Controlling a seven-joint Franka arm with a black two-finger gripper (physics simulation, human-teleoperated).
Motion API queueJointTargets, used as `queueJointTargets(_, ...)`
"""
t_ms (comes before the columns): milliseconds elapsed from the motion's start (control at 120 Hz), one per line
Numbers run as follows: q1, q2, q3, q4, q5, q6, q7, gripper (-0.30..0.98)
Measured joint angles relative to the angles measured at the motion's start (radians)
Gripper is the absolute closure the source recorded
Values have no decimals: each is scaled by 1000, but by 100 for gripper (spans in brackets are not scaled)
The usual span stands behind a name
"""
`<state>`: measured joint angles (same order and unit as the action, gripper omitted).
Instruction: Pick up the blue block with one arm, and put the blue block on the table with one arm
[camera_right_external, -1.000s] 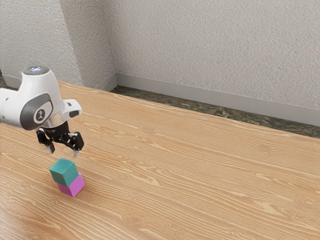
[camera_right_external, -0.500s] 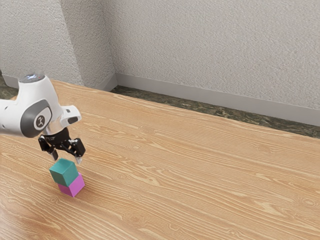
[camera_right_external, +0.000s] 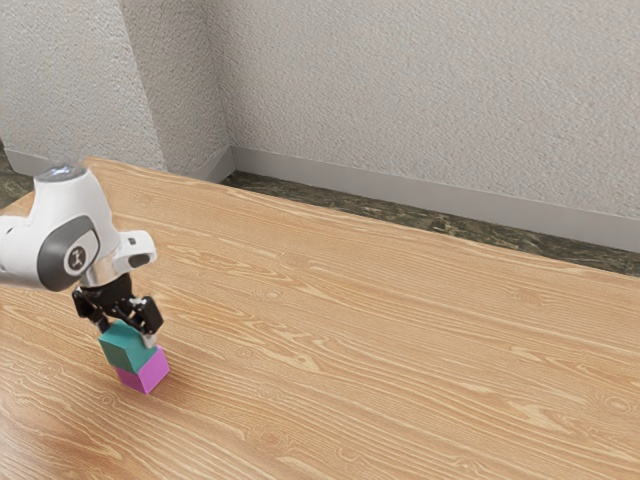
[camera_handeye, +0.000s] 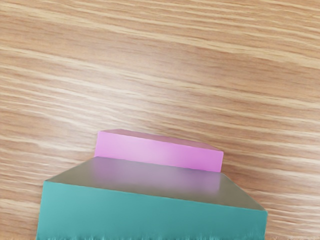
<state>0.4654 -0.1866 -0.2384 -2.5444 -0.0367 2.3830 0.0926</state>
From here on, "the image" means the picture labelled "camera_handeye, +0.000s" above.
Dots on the pink block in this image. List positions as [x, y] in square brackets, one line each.
[160, 152]

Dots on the teal block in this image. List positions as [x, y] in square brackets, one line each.
[150, 210]

